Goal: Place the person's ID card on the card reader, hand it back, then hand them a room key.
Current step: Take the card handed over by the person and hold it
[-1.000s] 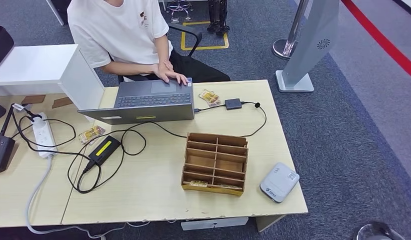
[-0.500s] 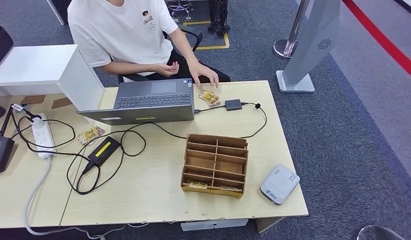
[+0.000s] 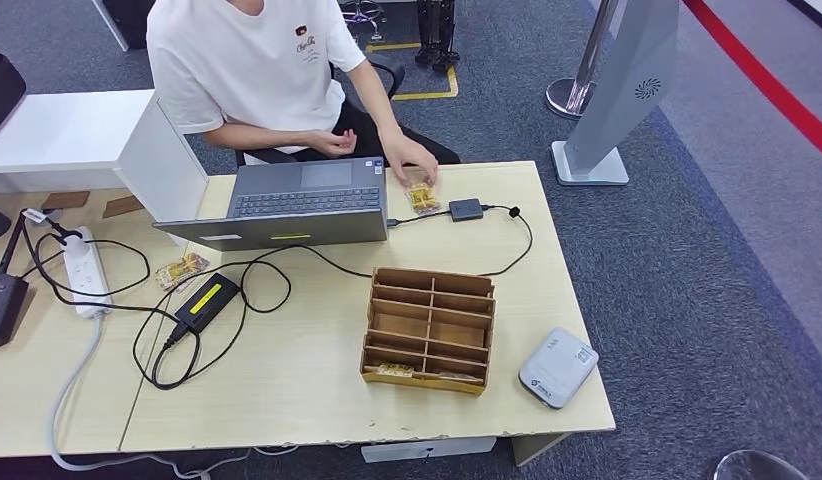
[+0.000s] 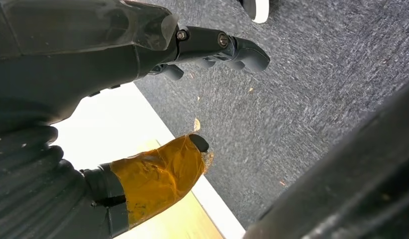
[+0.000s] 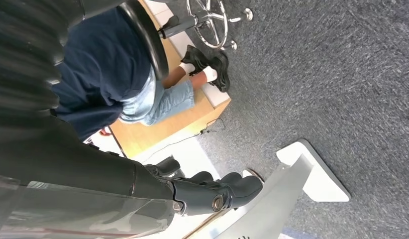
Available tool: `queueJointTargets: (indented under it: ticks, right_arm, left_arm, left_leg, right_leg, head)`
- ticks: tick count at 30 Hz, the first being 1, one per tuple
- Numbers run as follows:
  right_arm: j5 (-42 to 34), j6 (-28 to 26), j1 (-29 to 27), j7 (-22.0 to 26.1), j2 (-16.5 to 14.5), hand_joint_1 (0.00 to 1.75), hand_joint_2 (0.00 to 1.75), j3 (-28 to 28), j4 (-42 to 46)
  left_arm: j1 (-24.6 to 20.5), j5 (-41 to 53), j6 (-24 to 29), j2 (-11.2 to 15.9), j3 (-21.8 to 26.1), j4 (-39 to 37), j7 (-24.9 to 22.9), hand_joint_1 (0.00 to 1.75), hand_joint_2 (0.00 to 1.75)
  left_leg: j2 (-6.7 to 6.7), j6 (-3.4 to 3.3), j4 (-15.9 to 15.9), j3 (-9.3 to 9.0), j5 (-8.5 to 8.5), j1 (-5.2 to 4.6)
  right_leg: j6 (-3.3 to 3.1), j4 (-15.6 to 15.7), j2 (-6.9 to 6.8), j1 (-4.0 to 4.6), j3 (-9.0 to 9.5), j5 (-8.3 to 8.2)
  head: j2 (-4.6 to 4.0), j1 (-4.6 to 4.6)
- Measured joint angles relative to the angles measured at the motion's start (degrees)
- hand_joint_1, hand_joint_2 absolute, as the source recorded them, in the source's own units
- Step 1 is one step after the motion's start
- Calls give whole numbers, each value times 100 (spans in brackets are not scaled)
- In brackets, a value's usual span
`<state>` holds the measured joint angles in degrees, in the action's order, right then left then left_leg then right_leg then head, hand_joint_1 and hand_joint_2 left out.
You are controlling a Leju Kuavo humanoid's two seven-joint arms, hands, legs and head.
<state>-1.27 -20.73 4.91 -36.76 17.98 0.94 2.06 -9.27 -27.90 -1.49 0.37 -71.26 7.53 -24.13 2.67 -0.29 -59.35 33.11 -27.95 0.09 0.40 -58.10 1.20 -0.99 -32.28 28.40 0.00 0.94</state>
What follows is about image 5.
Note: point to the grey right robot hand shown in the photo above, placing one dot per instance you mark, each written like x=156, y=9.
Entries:
x=92, y=171

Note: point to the person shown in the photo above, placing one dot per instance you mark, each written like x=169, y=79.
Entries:
x=99, y=66

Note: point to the light wooden furniture panel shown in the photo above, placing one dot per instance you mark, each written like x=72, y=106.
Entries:
x=171, y=122

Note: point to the black stool chrome base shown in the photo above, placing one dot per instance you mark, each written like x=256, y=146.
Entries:
x=148, y=43

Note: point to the silver kiosk stand white base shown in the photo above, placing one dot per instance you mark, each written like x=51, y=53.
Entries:
x=280, y=198

